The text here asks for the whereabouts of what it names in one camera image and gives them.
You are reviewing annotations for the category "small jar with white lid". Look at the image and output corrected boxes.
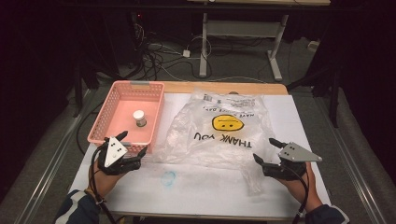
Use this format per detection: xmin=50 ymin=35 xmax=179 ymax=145
xmin=133 ymin=109 xmax=148 ymax=128

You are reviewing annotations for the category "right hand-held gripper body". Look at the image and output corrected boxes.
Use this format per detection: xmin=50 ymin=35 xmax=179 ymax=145
xmin=261 ymin=141 xmax=323 ymax=182

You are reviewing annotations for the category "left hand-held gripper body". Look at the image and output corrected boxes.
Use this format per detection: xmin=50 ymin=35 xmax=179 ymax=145
xmin=97 ymin=135 xmax=143 ymax=176

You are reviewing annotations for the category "tangle of floor cables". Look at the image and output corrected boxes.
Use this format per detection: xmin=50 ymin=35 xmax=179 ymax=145
xmin=132 ymin=21 xmax=269 ymax=84

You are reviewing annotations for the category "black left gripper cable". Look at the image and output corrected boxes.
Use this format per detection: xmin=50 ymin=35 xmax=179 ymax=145
xmin=89 ymin=145 xmax=118 ymax=224

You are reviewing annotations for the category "white metal desk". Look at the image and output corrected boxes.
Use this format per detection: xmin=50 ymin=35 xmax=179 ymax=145
xmin=186 ymin=0 xmax=332 ymax=82

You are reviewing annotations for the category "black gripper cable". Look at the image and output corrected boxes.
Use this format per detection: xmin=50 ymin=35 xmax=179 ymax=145
xmin=279 ymin=164 xmax=310 ymax=224
xmin=89 ymin=145 xmax=118 ymax=224

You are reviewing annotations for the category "person's left hand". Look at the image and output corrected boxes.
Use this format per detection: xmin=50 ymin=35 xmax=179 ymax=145
xmin=88 ymin=160 xmax=126 ymax=199

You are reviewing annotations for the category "clear plastic bag yellow face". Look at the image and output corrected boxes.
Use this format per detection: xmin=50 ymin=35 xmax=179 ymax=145
xmin=151 ymin=87 xmax=280 ymax=196

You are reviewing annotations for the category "metal floor rail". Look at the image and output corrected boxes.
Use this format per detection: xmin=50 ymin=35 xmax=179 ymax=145
xmin=312 ymin=94 xmax=390 ymax=224
xmin=13 ymin=88 xmax=94 ymax=224

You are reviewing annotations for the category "black stand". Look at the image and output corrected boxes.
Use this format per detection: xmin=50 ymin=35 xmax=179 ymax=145
xmin=286 ymin=66 xmax=342 ymax=129
xmin=72 ymin=59 xmax=102 ymax=119

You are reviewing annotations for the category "person's right hand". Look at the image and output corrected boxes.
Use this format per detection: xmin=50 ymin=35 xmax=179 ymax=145
xmin=275 ymin=161 xmax=324 ymax=214

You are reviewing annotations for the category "white floor box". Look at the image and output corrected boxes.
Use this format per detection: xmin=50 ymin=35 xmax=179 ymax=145
xmin=306 ymin=39 xmax=321 ymax=53

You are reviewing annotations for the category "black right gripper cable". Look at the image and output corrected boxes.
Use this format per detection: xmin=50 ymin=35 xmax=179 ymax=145
xmin=279 ymin=164 xmax=310 ymax=224

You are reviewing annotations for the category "pink plastic basket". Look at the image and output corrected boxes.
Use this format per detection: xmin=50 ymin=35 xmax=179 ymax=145
xmin=87 ymin=80 xmax=165 ymax=154

